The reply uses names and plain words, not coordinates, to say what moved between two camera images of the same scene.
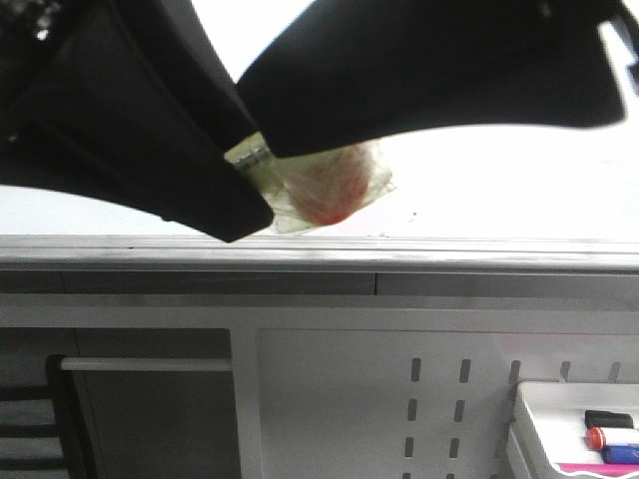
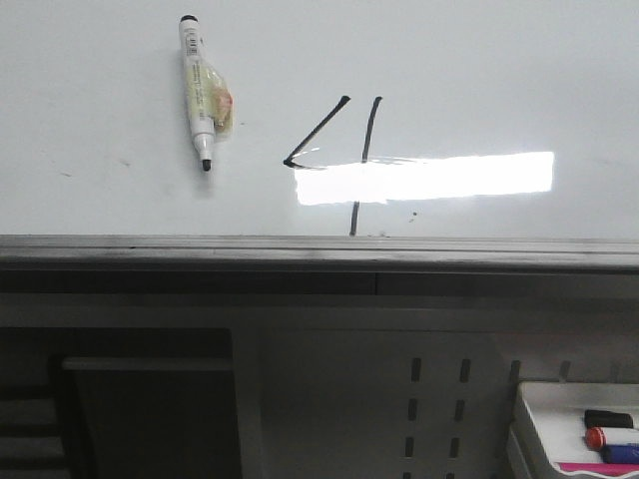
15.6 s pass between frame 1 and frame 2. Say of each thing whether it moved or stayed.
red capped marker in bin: stayed
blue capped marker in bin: stayed
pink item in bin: stayed
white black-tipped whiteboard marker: moved
